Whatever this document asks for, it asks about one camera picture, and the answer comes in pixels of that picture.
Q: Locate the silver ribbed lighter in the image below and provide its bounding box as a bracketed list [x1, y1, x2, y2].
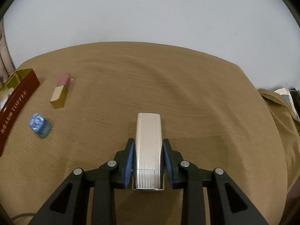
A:
[133, 113, 164, 191]

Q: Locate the small clear pink plastic case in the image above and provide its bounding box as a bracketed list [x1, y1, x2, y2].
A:
[0, 87, 14, 110]

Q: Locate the blue patterned washi tape roll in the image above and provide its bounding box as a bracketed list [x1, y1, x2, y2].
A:
[29, 113, 51, 139]

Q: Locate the brown fabric covered seat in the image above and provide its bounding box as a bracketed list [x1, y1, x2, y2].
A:
[258, 89, 299, 190]

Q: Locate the gold and pink lipstick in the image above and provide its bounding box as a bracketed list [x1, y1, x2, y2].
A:
[50, 73, 71, 109]

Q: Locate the white grey item at right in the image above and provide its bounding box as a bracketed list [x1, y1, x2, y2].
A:
[274, 88, 299, 120]

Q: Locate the red gold toffee box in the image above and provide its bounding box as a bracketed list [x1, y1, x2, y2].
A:
[1, 69, 40, 153]

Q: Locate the black cable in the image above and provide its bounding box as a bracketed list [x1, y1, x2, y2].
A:
[11, 213, 38, 221]

